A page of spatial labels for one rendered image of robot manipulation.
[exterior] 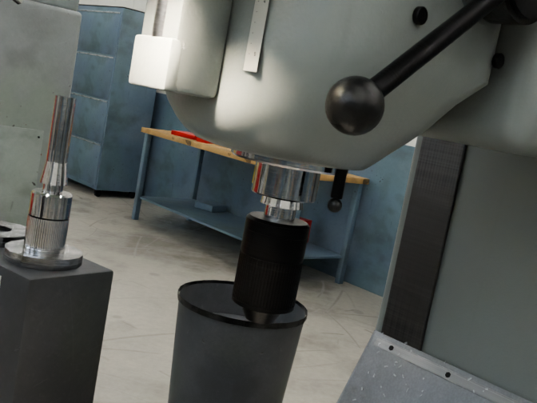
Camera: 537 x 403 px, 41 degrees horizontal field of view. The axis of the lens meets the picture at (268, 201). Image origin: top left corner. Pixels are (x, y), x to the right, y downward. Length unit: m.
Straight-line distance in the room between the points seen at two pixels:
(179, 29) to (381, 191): 5.36
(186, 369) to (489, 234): 1.80
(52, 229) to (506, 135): 0.53
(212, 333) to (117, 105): 5.55
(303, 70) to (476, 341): 0.52
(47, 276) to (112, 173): 7.06
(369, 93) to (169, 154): 7.55
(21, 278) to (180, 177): 6.89
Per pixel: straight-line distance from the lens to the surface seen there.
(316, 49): 0.41
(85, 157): 8.04
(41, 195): 0.85
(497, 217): 0.84
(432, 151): 0.88
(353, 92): 0.35
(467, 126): 0.55
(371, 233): 5.80
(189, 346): 2.49
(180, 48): 0.42
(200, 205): 6.75
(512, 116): 0.53
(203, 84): 0.43
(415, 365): 0.89
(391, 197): 5.69
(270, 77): 0.42
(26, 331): 0.83
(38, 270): 0.85
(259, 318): 0.52
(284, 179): 0.49
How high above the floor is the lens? 1.35
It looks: 8 degrees down
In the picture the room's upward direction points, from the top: 11 degrees clockwise
